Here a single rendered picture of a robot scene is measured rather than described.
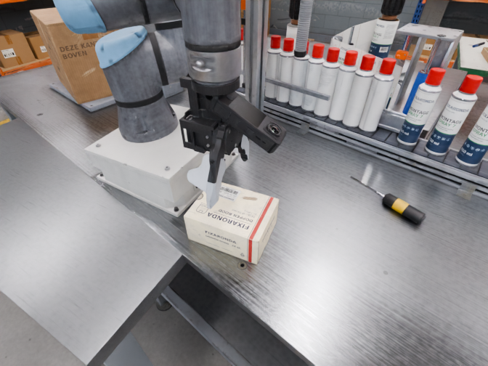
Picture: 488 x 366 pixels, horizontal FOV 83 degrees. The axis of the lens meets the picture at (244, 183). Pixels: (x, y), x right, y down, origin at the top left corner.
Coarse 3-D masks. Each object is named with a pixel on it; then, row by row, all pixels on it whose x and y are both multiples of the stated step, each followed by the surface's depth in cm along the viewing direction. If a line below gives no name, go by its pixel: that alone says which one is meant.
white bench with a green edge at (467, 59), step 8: (464, 40) 192; (472, 40) 192; (480, 40) 192; (464, 48) 177; (472, 48) 177; (480, 48) 177; (464, 56) 165; (472, 56) 165; (480, 56) 165; (456, 64) 203; (464, 64) 154; (472, 64) 154; (480, 64) 154; (472, 72) 150; (480, 72) 148
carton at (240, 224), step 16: (224, 192) 60; (240, 192) 60; (256, 192) 60; (192, 208) 57; (208, 208) 57; (224, 208) 57; (240, 208) 57; (256, 208) 57; (272, 208) 57; (192, 224) 56; (208, 224) 54; (224, 224) 54; (240, 224) 54; (256, 224) 54; (272, 224) 60; (192, 240) 60; (208, 240) 57; (224, 240) 55; (240, 240) 52; (256, 240) 51; (240, 256) 56; (256, 256) 54
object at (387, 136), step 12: (264, 96) 104; (288, 108) 96; (300, 108) 96; (324, 120) 90; (360, 132) 84; (384, 132) 84; (396, 144) 79; (420, 144) 79; (432, 156) 75; (444, 156) 75; (468, 168) 71; (480, 168) 71
